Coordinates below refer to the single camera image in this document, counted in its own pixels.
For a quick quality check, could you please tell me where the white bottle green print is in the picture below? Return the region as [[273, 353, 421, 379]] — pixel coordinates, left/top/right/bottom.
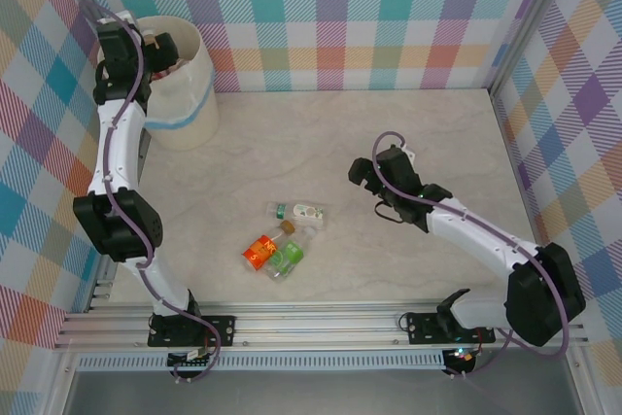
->
[[265, 200, 329, 230]]

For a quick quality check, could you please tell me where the white trash bin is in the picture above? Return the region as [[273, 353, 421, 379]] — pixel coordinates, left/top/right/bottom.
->
[[96, 16, 218, 129]]

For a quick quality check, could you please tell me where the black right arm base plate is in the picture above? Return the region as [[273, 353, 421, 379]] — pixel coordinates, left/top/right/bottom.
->
[[405, 312, 497, 346]]

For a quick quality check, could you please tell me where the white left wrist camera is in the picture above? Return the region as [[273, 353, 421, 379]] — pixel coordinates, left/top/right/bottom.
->
[[99, 10, 135, 27]]

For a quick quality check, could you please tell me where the cream round waste bin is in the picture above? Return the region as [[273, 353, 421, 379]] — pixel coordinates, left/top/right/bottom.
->
[[96, 16, 221, 152]]

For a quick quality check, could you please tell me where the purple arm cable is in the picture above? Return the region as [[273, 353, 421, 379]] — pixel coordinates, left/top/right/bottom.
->
[[372, 131, 570, 377], [82, 0, 229, 385]]

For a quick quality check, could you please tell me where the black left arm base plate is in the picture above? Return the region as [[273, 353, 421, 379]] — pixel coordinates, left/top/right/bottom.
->
[[148, 315, 237, 348]]

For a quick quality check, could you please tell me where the orange NFC juice bottle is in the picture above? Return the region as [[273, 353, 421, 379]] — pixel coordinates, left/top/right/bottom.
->
[[241, 220, 297, 272]]

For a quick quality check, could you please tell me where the aluminium side rail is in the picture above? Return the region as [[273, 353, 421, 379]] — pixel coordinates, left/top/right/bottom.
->
[[86, 127, 150, 314]]

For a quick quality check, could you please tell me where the white slotted cable duct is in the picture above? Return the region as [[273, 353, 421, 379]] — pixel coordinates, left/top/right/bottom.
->
[[77, 354, 448, 372]]

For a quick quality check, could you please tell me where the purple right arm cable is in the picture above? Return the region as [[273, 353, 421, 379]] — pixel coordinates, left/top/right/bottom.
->
[[372, 131, 570, 377]]

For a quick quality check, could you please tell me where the clear bottle bright green label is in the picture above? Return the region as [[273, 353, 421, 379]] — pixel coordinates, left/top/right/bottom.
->
[[264, 227, 315, 285]]

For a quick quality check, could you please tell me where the aluminium mounting rail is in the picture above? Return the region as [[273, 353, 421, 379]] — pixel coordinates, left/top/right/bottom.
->
[[52, 297, 589, 351]]

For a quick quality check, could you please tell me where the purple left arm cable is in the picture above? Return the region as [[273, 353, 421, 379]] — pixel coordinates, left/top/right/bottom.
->
[[82, 0, 229, 385]]

